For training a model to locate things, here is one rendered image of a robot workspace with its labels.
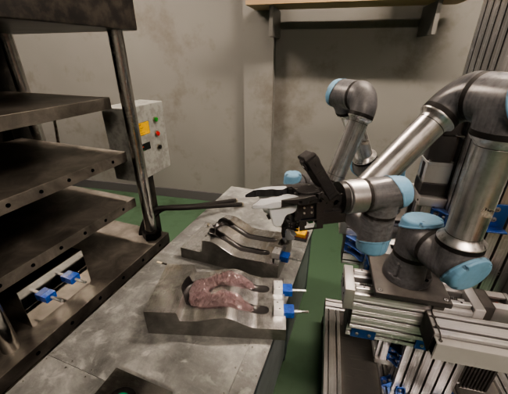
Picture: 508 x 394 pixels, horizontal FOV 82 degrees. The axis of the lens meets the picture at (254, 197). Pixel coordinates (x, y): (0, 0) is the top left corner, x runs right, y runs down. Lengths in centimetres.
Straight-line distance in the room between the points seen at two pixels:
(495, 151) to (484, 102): 11
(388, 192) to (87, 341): 110
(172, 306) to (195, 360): 19
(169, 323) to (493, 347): 102
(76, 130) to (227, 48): 230
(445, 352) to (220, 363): 69
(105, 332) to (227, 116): 262
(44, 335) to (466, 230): 141
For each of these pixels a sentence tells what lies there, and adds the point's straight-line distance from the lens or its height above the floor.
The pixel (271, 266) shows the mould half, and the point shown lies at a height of 87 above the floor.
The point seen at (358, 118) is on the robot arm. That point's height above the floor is 150.
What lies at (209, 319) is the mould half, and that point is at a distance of 112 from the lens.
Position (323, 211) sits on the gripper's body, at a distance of 62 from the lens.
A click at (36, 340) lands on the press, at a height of 79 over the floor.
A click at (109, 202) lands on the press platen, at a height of 104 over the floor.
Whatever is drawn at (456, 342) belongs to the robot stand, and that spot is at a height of 95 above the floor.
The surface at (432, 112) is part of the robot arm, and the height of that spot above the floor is 159.
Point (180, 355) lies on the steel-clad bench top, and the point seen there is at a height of 80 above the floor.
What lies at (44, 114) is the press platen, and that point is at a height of 152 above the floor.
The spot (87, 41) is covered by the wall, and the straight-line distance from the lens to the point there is 415.
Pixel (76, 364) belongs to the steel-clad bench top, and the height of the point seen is 80.
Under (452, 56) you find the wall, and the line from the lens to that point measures 334.
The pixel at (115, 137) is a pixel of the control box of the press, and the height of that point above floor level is 131.
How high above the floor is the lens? 172
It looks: 26 degrees down
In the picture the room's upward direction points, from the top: straight up
